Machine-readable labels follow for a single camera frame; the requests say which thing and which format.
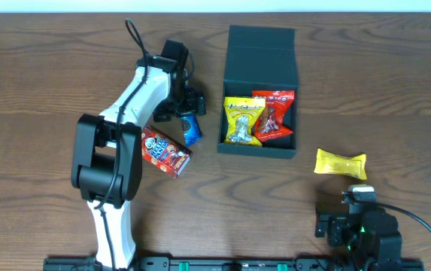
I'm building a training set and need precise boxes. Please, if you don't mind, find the small yellow snack packet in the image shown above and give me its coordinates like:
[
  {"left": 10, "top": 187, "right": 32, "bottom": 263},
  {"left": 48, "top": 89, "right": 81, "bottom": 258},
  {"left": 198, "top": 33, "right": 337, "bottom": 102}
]
[{"left": 314, "top": 148, "right": 367, "bottom": 180}]

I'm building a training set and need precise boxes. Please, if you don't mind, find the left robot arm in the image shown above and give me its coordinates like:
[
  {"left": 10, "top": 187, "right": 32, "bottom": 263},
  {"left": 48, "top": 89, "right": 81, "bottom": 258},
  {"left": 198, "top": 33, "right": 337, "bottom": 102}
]
[{"left": 71, "top": 40, "right": 206, "bottom": 270}]

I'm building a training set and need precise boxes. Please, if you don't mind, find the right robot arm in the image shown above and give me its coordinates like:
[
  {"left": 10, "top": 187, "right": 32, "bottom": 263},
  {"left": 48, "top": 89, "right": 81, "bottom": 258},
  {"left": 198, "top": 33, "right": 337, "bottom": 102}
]
[{"left": 314, "top": 192, "right": 402, "bottom": 270}]

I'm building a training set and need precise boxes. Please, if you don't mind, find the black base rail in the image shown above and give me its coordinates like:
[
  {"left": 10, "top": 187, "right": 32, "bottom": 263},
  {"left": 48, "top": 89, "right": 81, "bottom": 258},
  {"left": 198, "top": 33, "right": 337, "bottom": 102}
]
[{"left": 42, "top": 256, "right": 425, "bottom": 271}]

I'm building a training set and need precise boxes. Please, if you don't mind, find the black open gift box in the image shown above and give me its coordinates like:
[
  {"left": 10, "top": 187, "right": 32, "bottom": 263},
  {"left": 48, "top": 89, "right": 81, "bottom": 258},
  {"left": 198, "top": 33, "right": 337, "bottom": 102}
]
[{"left": 217, "top": 25, "right": 299, "bottom": 160}]

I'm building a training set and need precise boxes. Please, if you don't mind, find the blue Oreo cookie pack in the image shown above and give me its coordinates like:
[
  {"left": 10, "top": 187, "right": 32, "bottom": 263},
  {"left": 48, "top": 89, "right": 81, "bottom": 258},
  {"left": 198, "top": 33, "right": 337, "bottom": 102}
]
[{"left": 181, "top": 115, "right": 202, "bottom": 147}]

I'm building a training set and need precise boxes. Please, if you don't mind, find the red Hello Panda box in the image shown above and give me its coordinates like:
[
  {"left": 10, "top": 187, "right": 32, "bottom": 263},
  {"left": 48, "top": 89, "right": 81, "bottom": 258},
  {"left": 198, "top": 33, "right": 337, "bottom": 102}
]
[{"left": 141, "top": 126, "right": 192, "bottom": 178}]

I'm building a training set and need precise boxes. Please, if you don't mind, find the yellow Hacks candy bag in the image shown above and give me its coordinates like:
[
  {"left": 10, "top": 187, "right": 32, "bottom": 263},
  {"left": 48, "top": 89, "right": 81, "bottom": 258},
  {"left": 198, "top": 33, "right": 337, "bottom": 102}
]
[{"left": 223, "top": 96, "right": 266, "bottom": 147}]

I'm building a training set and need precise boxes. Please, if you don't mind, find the red Hacks candy bag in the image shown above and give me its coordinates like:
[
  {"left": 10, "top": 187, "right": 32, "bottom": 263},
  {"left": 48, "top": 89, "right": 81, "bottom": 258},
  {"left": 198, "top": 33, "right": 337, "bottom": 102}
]
[{"left": 252, "top": 90, "right": 295, "bottom": 142}]

